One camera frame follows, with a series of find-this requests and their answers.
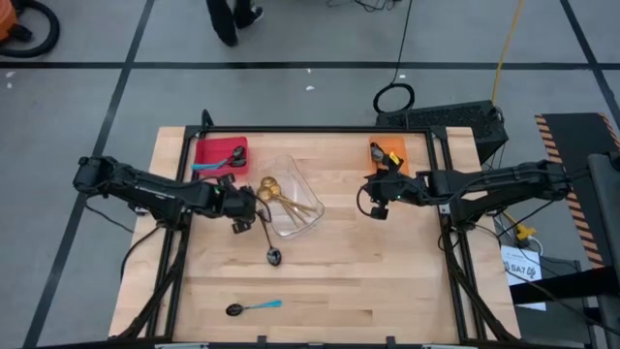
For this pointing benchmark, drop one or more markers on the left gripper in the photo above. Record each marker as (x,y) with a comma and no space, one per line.
(232,203)

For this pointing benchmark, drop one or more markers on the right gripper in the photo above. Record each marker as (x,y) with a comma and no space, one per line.
(397,189)

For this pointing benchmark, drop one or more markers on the dark silver metal spoon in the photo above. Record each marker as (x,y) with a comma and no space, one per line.
(273,256)

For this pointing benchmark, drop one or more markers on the clear plastic bin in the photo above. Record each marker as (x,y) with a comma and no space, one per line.
(295,169)

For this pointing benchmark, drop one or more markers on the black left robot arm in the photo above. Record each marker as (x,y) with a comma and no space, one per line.
(145,191)

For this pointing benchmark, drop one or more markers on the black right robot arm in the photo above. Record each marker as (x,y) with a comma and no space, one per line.
(508,181)

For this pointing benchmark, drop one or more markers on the orange plastic bin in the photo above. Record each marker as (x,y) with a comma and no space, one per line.
(399,145)

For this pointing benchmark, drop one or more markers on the red plastic bin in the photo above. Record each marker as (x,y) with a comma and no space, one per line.
(213,148)

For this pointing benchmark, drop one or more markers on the black perforated computer case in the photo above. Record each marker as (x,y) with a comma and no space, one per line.
(445,118)

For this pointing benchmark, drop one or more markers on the yellow power plug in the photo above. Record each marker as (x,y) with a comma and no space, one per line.
(525,232)

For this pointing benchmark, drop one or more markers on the white paper sign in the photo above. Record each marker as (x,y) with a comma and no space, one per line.
(520,257)

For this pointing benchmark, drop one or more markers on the black mat with striped edge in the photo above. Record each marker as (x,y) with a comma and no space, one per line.
(571,140)

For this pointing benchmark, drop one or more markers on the person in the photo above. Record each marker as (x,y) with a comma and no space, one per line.
(223,24)

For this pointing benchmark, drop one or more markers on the dark grey metal stand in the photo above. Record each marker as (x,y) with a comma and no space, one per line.
(605,203)

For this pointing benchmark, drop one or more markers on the orange vacuum cleaner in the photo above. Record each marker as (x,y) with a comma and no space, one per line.
(6,19)

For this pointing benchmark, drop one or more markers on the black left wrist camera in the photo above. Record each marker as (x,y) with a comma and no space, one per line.
(241,226)

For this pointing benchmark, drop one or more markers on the black frame corner bracket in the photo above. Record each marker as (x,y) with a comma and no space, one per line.
(207,118)

